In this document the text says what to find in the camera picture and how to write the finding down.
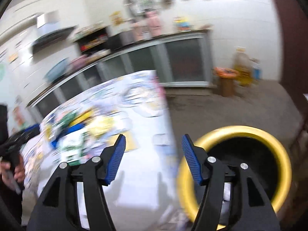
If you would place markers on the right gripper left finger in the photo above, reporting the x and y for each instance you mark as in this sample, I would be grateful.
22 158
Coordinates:
57 206

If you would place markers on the black microwave oven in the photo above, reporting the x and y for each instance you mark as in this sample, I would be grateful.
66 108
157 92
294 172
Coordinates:
120 40

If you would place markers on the green white carton box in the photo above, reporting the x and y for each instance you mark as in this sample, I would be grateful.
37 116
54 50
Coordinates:
64 122

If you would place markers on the silver range hood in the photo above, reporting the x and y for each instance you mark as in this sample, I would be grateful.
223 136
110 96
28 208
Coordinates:
50 31

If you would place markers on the pink thermos left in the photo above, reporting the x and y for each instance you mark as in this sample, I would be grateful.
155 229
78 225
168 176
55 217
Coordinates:
136 28

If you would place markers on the person's left hand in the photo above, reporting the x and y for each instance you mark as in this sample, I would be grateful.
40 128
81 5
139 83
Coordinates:
13 180

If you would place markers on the blue plastic basket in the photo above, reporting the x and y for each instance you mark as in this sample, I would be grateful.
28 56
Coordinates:
57 71

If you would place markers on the pink plastic basin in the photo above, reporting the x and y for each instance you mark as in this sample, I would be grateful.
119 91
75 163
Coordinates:
77 63

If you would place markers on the kitchen counter cabinet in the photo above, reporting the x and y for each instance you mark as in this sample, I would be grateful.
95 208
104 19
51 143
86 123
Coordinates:
181 60

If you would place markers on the white green wrapper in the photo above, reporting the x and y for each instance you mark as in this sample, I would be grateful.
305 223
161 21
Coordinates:
72 148

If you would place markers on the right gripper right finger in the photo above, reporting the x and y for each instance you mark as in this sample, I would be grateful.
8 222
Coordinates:
250 208

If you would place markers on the brown plastic waste bucket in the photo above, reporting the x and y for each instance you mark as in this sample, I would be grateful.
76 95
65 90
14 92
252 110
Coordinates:
226 78

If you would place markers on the cartoon astronaut tablecloth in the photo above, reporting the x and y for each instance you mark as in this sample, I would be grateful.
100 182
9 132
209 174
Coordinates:
146 175

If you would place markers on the yellow red long box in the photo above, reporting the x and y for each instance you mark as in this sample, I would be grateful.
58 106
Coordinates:
82 117

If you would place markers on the yellow rimmed black trash bin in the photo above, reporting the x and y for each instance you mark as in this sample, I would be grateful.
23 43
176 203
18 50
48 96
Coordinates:
234 145

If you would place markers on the black spice shelf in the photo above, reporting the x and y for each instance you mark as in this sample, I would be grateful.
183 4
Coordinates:
93 41

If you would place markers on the dark red wooden door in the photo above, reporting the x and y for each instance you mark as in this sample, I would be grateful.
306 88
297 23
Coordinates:
294 36

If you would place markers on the pink thermos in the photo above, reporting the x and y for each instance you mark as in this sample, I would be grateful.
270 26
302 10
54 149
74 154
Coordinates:
154 23
136 28

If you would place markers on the yellow wall poster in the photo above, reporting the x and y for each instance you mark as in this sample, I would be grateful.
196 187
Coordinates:
116 18

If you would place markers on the yellow detergent bottles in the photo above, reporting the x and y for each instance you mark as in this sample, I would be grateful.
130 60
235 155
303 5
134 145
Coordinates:
182 24

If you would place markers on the large cooking oil jug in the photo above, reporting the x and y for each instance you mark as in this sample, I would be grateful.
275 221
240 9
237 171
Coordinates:
243 66

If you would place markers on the yellow plastic bag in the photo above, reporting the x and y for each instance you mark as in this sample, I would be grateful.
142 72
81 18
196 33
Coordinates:
100 125

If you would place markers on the blue glove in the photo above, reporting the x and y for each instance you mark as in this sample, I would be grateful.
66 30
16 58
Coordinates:
66 131

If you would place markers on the blue label water bottle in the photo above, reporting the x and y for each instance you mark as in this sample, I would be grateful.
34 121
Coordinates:
256 70

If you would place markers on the pink thermos right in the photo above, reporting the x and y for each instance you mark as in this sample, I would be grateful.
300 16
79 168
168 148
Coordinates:
154 23

